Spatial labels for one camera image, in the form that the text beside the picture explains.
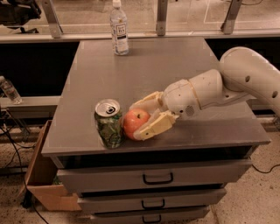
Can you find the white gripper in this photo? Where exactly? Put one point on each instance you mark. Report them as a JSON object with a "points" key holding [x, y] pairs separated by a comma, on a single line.
{"points": [[178, 98]]}

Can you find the red apple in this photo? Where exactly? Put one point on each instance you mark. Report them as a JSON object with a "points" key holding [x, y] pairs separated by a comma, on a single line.
{"points": [[133, 120]]}

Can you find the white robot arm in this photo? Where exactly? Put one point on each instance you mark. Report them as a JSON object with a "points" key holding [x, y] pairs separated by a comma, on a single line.
{"points": [[242, 72]]}

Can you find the green soda can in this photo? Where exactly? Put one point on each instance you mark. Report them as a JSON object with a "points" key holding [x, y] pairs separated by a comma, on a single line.
{"points": [[108, 122]]}

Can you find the grey drawer cabinet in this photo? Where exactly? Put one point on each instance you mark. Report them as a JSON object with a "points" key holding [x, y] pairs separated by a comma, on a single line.
{"points": [[217, 133]]}

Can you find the top grey drawer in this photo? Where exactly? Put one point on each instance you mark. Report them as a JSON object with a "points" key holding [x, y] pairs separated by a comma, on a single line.
{"points": [[145, 176]]}

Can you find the grey drawer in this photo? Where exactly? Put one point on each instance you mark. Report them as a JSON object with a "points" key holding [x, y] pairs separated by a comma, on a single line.
{"points": [[145, 176], [151, 216], [150, 201]]}

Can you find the middle grey drawer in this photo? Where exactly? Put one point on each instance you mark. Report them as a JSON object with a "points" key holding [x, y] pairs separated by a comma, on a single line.
{"points": [[150, 201]]}

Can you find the clear water bottle on table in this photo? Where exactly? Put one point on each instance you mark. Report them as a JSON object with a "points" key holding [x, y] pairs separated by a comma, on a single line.
{"points": [[119, 31]]}

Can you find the bottom grey drawer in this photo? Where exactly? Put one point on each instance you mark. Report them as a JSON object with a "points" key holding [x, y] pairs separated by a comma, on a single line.
{"points": [[151, 216]]}

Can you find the cardboard box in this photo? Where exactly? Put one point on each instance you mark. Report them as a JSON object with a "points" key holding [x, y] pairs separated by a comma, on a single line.
{"points": [[40, 176]]}

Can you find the small water bottle on ledge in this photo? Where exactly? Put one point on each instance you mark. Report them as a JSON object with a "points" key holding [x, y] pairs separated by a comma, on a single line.
{"points": [[10, 91]]}

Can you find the black office chair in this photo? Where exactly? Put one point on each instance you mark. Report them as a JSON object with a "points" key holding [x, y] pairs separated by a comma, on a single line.
{"points": [[14, 14]]}

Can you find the metal window frame rail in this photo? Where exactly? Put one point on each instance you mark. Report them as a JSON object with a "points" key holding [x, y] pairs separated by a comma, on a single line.
{"points": [[89, 19]]}

